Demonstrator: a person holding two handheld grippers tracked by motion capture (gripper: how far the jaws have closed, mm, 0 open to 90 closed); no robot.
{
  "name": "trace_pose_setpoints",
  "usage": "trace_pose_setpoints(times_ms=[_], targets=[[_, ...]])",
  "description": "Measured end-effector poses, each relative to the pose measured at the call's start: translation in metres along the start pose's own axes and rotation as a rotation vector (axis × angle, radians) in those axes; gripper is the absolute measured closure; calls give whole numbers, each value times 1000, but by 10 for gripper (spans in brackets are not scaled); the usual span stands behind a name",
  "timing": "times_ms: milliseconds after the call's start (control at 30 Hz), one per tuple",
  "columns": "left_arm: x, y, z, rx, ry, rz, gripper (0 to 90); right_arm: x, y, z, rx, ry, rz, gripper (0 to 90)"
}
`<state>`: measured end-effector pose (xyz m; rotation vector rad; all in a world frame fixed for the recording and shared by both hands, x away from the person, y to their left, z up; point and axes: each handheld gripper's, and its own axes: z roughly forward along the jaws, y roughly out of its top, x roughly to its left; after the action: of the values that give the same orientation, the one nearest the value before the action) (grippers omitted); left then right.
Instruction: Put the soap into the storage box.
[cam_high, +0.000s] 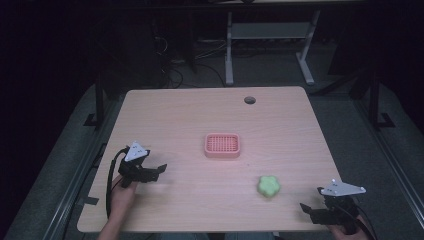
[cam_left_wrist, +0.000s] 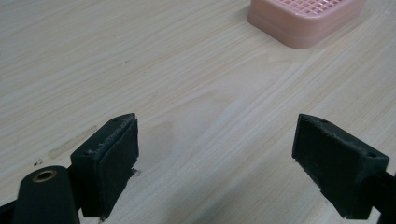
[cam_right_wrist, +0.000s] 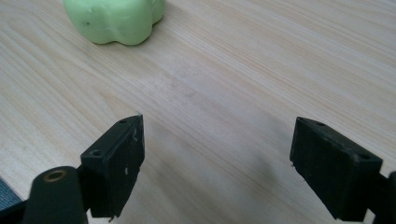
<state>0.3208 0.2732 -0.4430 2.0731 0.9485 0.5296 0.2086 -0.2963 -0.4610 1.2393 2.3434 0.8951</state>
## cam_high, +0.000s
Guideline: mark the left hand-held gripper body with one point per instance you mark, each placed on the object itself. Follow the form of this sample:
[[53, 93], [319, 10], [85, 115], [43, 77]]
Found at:
[[134, 152]]

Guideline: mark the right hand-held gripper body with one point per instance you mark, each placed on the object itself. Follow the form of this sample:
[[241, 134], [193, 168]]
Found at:
[[340, 203]]

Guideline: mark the green flower-shaped soap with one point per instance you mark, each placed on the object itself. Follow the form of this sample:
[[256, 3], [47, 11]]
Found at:
[[268, 186]]

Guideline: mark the pink soap dish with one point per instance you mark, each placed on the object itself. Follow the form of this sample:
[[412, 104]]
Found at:
[[222, 145]]

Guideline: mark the person's right hand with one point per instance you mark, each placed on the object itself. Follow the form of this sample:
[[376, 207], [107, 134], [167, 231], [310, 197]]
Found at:
[[346, 233]]

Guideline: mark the person's left hand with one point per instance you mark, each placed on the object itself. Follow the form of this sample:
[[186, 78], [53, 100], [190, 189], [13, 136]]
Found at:
[[124, 197]]

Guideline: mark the black metal stand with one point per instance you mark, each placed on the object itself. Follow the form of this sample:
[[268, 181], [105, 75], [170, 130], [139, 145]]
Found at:
[[376, 100], [98, 100]]

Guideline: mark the white metal desk frame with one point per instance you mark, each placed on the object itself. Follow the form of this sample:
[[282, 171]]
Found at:
[[270, 31]]

